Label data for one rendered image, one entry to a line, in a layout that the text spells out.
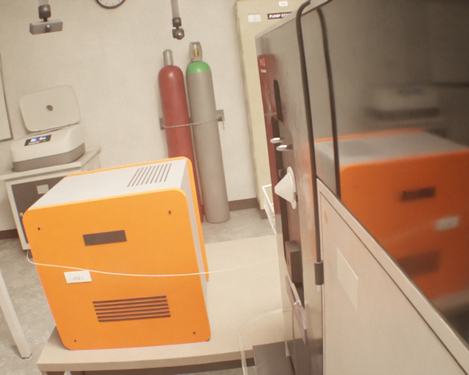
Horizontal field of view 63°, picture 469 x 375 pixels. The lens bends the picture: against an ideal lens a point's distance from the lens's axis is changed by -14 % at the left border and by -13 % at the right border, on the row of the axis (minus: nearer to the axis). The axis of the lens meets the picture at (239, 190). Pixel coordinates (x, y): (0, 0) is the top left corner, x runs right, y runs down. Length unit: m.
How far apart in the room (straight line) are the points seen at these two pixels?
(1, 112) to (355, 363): 4.35
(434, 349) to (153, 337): 1.00
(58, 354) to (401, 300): 1.10
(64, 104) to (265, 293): 3.11
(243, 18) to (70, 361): 3.06
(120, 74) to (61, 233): 3.13
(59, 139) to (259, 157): 1.72
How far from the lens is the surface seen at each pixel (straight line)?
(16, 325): 2.49
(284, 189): 0.63
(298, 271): 0.67
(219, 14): 4.04
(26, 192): 3.82
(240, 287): 1.40
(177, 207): 0.99
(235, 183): 4.17
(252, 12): 3.69
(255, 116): 3.68
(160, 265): 1.05
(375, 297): 0.29
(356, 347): 0.36
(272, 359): 1.03
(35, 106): 4.18
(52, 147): 3.67
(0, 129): 4.56
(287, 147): 0.59
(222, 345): 1.14
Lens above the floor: 1.39
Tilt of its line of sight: 17 degrees down
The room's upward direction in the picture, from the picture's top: 7 degrees counter-clockwise
